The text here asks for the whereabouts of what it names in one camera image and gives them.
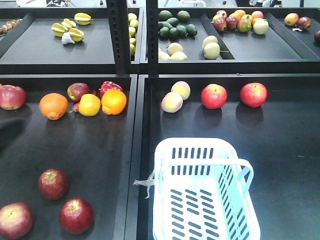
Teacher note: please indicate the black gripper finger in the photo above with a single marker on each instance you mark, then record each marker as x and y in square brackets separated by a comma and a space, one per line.
[9, 130]

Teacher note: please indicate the light blue plastic basket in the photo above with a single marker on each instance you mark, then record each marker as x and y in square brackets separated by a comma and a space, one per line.
[201, 191]

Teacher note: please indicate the red apple back left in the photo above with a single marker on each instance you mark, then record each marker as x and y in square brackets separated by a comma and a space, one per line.
[12, 97]

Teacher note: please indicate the orange with navel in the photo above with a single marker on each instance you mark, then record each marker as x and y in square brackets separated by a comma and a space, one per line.
[53, 105]

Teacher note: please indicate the red chili pepper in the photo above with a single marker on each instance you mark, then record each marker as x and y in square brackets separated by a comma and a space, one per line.
[75, 108]

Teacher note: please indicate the dark red apple front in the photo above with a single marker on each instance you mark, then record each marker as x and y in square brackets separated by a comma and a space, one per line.
[53, 184]

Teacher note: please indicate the dark red apple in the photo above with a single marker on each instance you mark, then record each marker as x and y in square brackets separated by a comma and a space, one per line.
[53, 184]
[76, 90]
[76, 216]

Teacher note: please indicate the dark red apple back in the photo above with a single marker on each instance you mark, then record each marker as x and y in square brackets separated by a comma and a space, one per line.
[76, 90]

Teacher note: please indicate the yellow round fruit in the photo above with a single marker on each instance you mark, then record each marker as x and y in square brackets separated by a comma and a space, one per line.
[89, 105]

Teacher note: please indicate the red apple lower left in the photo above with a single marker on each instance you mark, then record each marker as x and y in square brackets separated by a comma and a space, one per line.
[16, 220]

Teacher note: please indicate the cherry tomato vine pile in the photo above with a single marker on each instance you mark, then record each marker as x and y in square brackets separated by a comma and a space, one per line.
[8, 26]

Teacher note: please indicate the white garlic bulb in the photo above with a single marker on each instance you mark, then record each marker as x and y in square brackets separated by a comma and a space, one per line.
[67, 39]

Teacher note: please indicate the red bell pepper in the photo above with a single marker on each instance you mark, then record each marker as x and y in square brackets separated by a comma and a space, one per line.
[108, 85]

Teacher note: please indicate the bright orange right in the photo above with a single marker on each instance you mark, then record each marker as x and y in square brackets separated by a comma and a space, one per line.
[113, 102]

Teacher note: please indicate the dark red apple lower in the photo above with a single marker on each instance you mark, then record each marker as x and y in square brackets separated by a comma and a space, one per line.
[76, 216]

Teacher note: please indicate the yellow starfruit pile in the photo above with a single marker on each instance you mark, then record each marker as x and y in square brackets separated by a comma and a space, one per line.
[70, 26]

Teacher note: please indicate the front peach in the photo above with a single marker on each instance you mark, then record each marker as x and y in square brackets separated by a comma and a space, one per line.
[172, 102]

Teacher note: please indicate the peach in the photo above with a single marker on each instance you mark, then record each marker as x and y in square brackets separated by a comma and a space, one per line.
[182, 88]
[172, 102]

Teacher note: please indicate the yellow lemon pile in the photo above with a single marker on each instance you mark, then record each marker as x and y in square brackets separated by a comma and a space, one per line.
[133, 24]

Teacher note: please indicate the rear peach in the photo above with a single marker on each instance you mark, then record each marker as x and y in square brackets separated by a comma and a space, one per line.
[182, 88]

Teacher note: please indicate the green avocado pile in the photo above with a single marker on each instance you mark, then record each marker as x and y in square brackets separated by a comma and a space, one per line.
[175, 27]

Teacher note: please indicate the red apple centre right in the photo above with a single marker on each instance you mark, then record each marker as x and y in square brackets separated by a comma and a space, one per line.
[213, 96]

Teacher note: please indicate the pale yellow pears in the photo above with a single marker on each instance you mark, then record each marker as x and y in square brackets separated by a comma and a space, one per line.
[211, 50]

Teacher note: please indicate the red apple far right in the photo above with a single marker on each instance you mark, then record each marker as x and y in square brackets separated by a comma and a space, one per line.
[253, 94]

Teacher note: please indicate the mixed apple mango pile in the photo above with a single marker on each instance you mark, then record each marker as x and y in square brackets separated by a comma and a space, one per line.
[240, 21]

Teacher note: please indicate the mango on far tray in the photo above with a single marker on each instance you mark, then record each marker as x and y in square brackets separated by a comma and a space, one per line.
[291, 19]

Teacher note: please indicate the dark apple far tray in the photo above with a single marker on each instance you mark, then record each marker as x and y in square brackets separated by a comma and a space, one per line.
[303, 23]

